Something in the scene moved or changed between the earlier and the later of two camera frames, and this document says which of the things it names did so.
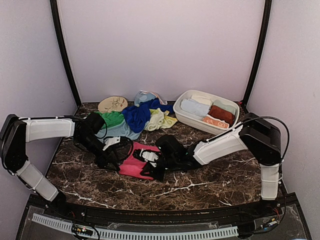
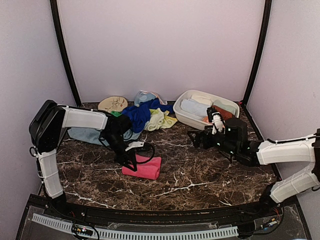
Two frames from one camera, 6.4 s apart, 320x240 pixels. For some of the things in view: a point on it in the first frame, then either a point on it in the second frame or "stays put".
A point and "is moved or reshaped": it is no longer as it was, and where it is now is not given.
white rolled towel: (201, 100) stays put
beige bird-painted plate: (112, 103) stays put
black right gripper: (148, 168) -> (199, 135)
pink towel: (133, 166) is moved or reshaped
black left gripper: (102, 163) -> (129, 156)
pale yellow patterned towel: (159, 119) stays put
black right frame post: (260, 50) stays put
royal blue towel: (138, 116) stays put
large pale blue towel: (195, 107) stays put
